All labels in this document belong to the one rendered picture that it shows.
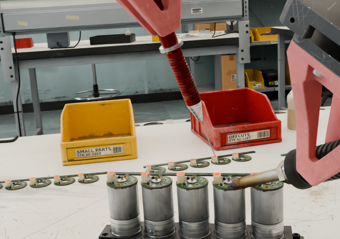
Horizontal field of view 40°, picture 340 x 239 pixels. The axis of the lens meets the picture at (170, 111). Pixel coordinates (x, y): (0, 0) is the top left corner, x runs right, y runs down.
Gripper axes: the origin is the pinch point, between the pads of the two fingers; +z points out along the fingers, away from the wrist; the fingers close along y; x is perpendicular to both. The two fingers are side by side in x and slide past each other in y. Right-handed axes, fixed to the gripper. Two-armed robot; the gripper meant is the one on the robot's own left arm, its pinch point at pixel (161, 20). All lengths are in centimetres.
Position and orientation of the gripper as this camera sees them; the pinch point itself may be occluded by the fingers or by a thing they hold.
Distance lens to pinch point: 30.6
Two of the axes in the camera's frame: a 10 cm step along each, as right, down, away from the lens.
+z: 3.6, 8.6, 3.6
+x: -8.1, 4.8, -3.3
